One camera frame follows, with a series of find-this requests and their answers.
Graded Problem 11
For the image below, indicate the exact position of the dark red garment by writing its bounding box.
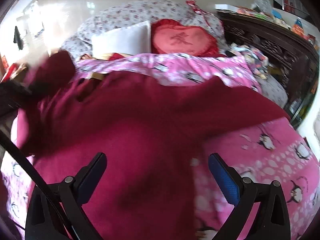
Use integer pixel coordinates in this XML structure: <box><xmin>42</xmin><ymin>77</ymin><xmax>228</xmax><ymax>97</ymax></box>
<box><xmin>17</xmin><ymin>51</ymin><xmax>286</xmax><ymax>239</ymax></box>

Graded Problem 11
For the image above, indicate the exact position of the red heart-shaped pillow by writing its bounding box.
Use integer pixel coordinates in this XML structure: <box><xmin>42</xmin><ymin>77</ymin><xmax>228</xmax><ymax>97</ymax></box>
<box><xmin>151</xmin><ymin>19</ymin><xmax>220</xmax><ymax>57</ymax></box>

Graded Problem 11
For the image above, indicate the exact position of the dark carved wooden headboard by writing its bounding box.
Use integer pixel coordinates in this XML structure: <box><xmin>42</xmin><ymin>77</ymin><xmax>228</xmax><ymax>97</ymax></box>
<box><xmin>217</xmin><ymin>10</ymin><xmax>319</xmax><ymax>128</ymax></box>

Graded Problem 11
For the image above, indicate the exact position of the pink penguin blanket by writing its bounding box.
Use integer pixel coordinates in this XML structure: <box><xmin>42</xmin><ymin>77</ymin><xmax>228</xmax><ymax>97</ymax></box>
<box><xmin>1</xmin><ymin>52</ymin><xmax>320</xmax><ymax>240</ymax></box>

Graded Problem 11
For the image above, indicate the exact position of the white pillow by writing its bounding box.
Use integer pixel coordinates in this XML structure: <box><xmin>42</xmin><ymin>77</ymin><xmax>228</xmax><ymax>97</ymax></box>
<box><xmin>91</xmin><ymin>21</ymin><xmax>151</xmax><ymax>59</ymax></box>

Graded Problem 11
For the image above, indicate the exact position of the floral quilt bundle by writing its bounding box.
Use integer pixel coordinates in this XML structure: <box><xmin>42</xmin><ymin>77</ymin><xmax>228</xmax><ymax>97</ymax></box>
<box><xmin>61</xmin><ymin>0</ymin><xmax>227</xmax><ymax>60</ymax></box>

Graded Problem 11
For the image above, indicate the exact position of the colourful cartoon cloth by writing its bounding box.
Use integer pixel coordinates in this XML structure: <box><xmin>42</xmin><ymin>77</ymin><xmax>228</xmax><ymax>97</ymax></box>
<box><xmin>229</xmin><ymin>43</ymin><xmax>269</xmax><ymax>80</ymax></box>

